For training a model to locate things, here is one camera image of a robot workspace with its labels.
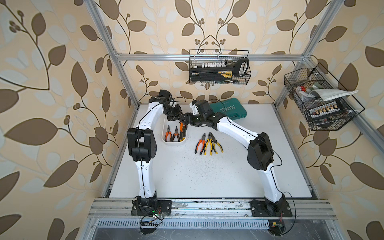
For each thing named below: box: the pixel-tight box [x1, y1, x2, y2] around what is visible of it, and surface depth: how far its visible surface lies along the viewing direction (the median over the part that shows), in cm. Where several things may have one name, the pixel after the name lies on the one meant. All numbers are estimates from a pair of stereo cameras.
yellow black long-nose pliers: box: [210, 132, 224, 155], surface depth 101 cm
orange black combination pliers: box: [194, 133, 206, 155], surface depth 101 cm
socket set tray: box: [308, 100, 345, 120], surface depth 68 cm
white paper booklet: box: [311, 88, 359, 101], surface depth 63 cm
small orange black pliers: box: [164, 124, 173, 142], surface depth 104 cm
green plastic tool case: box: [209, 98, 247, 121], surface depth 114 cm
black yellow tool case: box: [190, 66, 234, 82], surface depth 86 cm
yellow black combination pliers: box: [204, 132, 213, 156], surface depth 101 cm
